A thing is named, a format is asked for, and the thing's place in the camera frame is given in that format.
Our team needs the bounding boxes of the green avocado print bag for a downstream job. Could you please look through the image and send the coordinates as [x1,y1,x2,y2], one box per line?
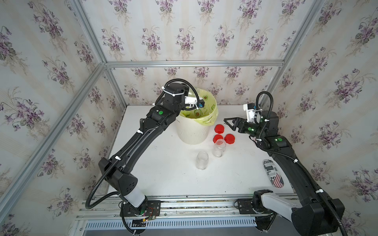
[180,88,219,126]

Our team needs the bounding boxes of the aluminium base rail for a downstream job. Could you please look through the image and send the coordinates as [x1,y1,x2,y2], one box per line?
[70,193,331,236]

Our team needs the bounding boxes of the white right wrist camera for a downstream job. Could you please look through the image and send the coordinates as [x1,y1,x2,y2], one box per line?
[243,103,261,124]

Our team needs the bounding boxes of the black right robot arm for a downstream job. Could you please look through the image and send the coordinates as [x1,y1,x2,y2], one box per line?
[223,91,347,236]

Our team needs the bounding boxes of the glass tea jar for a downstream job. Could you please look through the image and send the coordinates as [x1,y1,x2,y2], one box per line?
[195,151,209,170]

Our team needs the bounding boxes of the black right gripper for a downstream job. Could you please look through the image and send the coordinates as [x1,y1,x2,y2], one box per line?
[225,117,268,141]

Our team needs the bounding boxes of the aluminium frame bars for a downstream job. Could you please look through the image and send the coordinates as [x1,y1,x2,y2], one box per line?
[0,0,325,213]

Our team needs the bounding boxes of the printed paper scrap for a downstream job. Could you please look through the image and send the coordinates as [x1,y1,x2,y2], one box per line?
[263,159,284,188]

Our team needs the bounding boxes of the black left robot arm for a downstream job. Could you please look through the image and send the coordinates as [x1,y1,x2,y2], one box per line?
[85,78,208,236]

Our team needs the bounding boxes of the white plastic trash bin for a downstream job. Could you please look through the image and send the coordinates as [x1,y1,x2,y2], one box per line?
[175,112,219,145]

